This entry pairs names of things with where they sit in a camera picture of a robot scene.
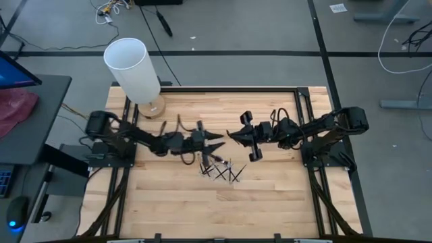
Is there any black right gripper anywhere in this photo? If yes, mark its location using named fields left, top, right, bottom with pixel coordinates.
left=227, top=110, right=275, bottom=162

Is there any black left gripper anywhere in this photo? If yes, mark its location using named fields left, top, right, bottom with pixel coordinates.
left=182, top=120, right=226, bottom=167

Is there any fluffy brown powder brush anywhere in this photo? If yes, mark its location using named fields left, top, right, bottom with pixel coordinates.
left=202, top=154, right=224, bottom=177

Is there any black brush silver ferrule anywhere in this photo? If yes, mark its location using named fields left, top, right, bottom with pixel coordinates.
left=232, top=163, right=248, bottom=183

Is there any clear acrylic three-compartment organizer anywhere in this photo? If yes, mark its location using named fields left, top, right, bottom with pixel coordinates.
left=197, top=152, right=248, bottom=184

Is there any white cylinder lamp wooden base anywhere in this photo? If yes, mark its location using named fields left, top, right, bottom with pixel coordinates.
left=103, top=37, right=167, bottom=119

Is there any black stick-shaped device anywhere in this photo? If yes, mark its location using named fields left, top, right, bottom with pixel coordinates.
left=156, top=11, right=174, bottom=38

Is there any black desk base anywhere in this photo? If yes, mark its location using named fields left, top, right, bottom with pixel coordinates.
left=32, top=143, right=91, bottom=224

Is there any black box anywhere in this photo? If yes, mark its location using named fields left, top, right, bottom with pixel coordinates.
left=134, top=0, right=184, bottom=6

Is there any grey desk foot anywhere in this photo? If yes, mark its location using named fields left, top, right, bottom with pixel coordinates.
left=352, top=0, right=421, bottom=25
left=379, top=99, right=432, bottom=110

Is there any dark grey desk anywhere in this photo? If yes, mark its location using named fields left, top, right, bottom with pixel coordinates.
left=0, top=74, right=73, bottom=166

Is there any pink cloth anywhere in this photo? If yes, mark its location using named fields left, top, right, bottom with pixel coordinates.
left=0, top=87, right=40, bottom=139

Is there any black computer mouse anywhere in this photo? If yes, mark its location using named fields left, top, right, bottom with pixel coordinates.
left=5, top=194, right=30, bottom=230

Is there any computer monitor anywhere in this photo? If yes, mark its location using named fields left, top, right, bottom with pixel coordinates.
left=0, top=49, right=43, bottom=90

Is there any keyboard with blue keys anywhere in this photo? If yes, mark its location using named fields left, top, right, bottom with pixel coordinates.
left=0, top=169, right=15, bottom=199

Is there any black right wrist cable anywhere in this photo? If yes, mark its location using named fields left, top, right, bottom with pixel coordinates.
left=269, top=107, right=292, bottom=128

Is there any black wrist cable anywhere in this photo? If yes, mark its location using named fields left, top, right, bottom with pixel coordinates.
left=269, top=107, right=292, bottom=128
left=159, top=113, right=197, bottom=166

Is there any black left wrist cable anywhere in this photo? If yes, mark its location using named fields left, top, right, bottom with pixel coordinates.
left=159, top=113, right=197, bottom=166

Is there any black aluminium table frame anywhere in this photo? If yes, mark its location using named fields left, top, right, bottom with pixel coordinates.
left=76, top=80, right=365, bottom=243

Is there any long black floor cable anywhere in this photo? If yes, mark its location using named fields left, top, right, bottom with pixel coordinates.
left=138, top=5, right=182, bottom=86

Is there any thin black floor cable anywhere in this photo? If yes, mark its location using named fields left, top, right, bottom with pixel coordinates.
left=0, top=22, right=121, bottom=52

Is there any white and yellow cable bundle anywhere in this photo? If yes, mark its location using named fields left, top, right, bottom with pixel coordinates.
left=88, top=0, right=132, bottom=26

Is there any white floor cable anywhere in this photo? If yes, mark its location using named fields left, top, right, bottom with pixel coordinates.
left=377, top=0, right=432, bottom=75

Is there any curved black floor cable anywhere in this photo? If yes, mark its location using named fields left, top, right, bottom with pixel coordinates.
left=416, top=69, right=432, bottom=142

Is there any black cable cluster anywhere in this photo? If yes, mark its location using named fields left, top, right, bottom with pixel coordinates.
left=400, top=20, right=432, bottom=57

